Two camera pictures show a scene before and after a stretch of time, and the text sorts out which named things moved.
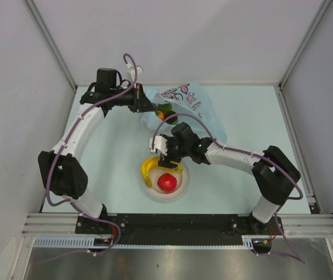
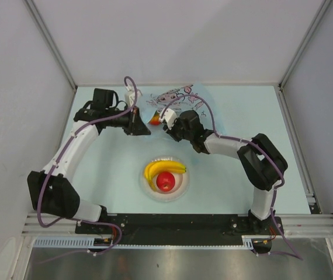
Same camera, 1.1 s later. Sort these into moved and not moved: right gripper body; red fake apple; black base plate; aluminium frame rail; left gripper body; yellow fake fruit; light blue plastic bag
Moved: left gripper body; yellow fake fruit; right gripper body; light blue plastic bag
Not moved: aluminium frame rail; black base plate; red fake apple
